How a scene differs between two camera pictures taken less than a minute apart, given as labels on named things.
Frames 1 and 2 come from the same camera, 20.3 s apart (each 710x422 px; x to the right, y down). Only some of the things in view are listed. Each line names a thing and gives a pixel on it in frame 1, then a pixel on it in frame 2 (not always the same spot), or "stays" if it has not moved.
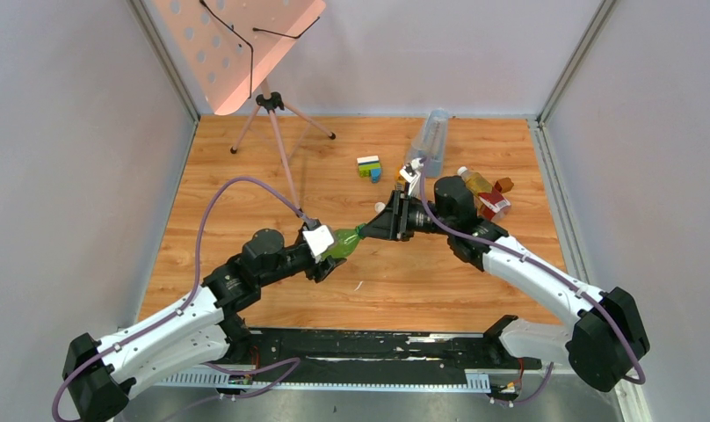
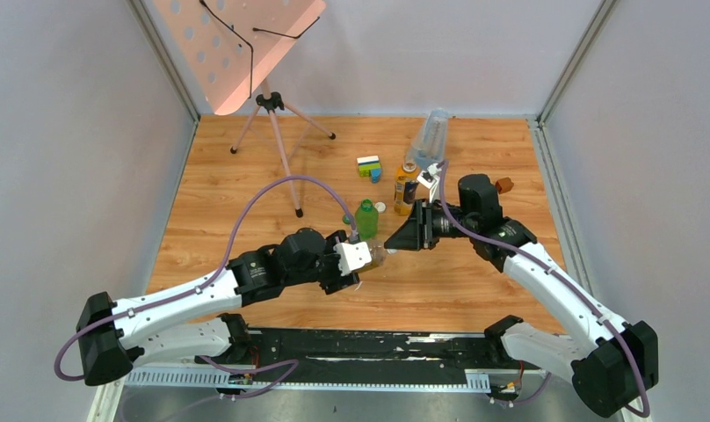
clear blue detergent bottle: [430, 142] stays
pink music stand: [233, 47] stays
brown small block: [503, 185] stays
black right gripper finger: [387, 224] to [409, 236]
